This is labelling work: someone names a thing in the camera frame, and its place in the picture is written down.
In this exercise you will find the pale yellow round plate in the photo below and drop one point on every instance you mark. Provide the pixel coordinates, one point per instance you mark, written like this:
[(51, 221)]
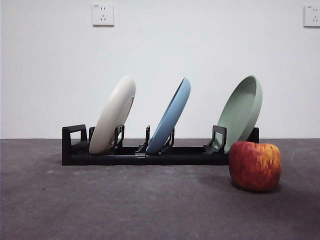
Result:
[(112, 112)]

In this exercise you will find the red and yellow apple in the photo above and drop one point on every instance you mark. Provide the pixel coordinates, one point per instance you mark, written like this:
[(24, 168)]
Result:
[(255, 167)]

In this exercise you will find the blue round plate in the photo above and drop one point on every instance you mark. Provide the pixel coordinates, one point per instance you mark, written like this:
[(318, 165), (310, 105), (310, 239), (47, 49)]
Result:
[(170, 115)]

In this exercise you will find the black plastic plate rack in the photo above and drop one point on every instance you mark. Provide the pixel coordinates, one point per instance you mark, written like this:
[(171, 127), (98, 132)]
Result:
[(175, 158)]

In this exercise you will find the green round plate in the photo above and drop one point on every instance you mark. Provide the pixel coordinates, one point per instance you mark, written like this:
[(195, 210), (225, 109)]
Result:
[(240, 112)]

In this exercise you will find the white wall socket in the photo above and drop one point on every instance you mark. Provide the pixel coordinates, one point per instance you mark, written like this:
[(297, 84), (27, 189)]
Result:
[(103, 15), (312, 16)]

